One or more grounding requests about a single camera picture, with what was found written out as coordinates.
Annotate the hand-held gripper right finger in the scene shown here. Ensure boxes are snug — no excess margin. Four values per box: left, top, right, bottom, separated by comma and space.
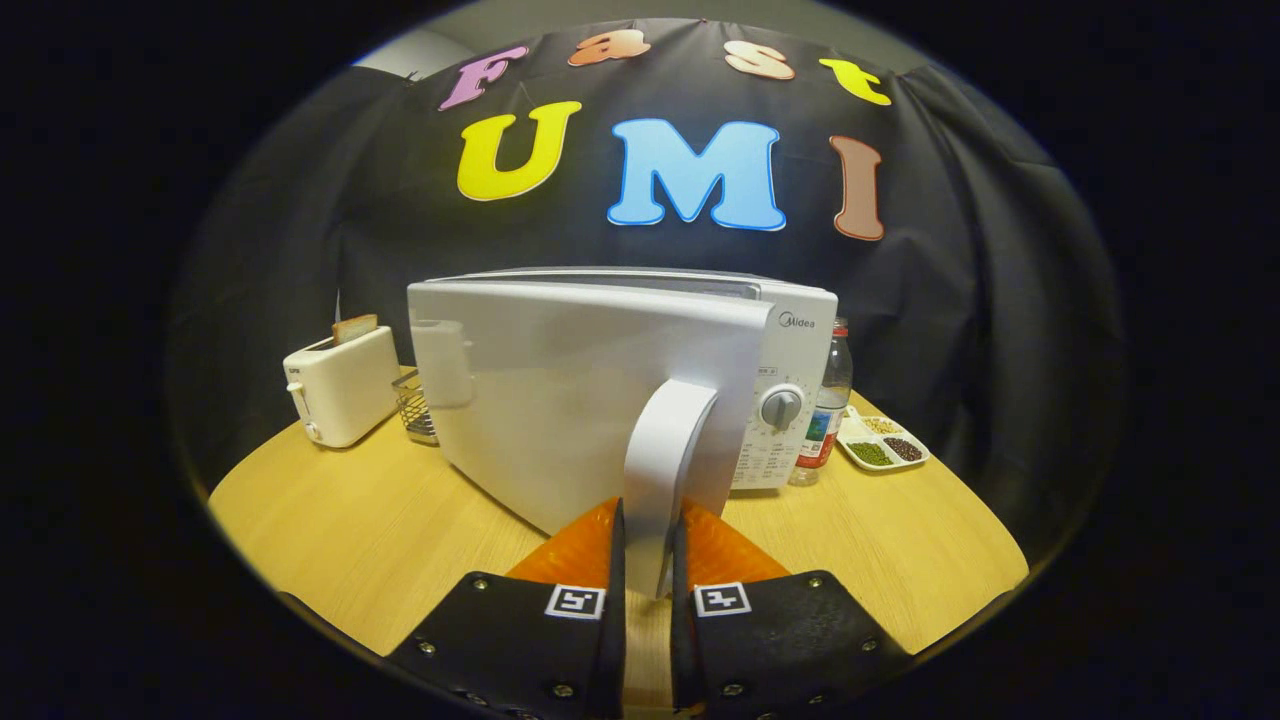
670, 497, 916, 720

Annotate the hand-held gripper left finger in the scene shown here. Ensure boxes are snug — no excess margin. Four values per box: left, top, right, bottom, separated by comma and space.
385, 497, 627, 720

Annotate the white microwave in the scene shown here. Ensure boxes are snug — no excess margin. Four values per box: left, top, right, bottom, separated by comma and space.
406, 266, 839, 601

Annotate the clear plastic bottle red label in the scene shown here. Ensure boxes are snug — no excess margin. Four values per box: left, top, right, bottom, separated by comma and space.
788, 318, 854, 488

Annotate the white divided dish of beans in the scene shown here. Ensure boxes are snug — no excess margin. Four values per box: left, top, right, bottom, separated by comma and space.
836, 405, 931, 472

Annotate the white toaster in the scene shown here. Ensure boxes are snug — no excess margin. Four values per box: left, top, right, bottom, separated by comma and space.
282, 326, 403, 449

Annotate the wire mesh basket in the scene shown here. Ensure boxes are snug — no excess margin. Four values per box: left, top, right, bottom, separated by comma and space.
392, 368, 441, 447

